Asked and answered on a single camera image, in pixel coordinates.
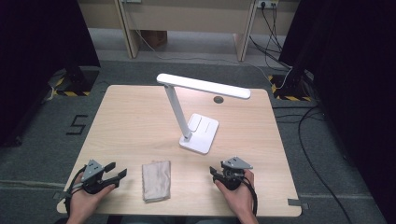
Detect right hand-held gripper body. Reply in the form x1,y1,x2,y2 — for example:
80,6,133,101
218,156,254,191

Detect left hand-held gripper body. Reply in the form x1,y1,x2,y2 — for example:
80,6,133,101
80,159,120,195

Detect beige cloth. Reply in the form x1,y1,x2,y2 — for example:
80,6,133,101
141,160,172,203

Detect person's left hand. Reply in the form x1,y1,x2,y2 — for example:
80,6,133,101
67,173,116,218

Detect person's right hand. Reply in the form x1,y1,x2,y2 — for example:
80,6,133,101
214,169,256,218

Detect stand base with hazard tape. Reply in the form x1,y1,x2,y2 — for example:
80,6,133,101
48,66,101,97
268,69,314,102

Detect black curtain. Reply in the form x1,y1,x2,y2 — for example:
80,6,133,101
278,0,396,224
0,0,101,147

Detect brown cardboard box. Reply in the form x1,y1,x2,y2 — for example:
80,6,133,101
139,30,168,49

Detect beige background desk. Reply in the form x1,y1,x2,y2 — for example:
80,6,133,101
78,0,300,63

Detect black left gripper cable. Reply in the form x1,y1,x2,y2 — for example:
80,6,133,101
64,166,87,216

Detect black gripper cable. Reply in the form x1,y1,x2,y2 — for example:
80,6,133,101
241,176,259,217
64,166,87,216

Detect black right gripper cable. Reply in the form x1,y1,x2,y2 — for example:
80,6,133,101
241,176,259,217

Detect long black floor cable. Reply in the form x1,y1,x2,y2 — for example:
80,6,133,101
298,104,353,224

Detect black cables at socket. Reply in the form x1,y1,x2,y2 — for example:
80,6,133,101
248,3,293,70

